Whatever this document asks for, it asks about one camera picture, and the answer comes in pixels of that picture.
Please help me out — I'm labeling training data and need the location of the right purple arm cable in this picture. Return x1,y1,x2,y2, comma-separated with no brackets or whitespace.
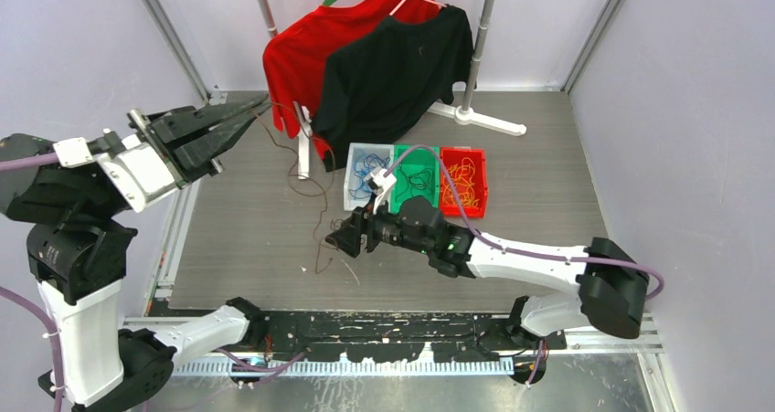
382,144,665,388

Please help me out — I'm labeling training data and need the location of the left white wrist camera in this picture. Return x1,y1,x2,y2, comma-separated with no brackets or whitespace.
97,142,178,213

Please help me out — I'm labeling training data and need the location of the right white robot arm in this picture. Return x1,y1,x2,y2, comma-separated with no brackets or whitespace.
325,197,650,349

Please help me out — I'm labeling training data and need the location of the white slotted cable duct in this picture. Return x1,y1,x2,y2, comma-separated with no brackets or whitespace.
173,356,515,378

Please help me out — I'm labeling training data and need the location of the yellow wire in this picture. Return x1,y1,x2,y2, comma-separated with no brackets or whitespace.
441,154,489,212

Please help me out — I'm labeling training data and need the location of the blue wire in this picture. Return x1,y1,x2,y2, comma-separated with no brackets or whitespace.
349,152,392,195

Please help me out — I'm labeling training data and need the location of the green plastic bin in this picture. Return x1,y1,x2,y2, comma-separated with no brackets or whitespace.
390,149,441,213

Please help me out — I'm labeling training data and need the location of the brown wire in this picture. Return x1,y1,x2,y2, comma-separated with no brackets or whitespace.
396,164,439,198
250,100,353,276

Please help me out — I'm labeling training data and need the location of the red plastic bin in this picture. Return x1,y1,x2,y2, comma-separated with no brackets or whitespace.
439,147,489,218

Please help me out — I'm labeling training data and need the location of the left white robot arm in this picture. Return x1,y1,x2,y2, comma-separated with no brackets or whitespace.
1,92,271,411

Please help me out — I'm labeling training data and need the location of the white clothes rack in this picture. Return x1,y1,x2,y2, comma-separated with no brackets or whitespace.
257,0,527,180

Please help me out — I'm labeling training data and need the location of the red t-shirt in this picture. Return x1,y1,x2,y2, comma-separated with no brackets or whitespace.
262,0,444,162

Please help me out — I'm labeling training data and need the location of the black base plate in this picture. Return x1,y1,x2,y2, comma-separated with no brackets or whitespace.
227,311,567,364

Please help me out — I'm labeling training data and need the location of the black t-shirt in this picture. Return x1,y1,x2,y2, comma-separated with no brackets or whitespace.
312,5,473,172

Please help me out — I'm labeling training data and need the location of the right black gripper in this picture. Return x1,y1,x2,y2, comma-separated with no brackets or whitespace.
326,193,432,259

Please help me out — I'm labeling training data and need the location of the white plastic bin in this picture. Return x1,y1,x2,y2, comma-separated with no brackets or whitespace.
343,143,394,211

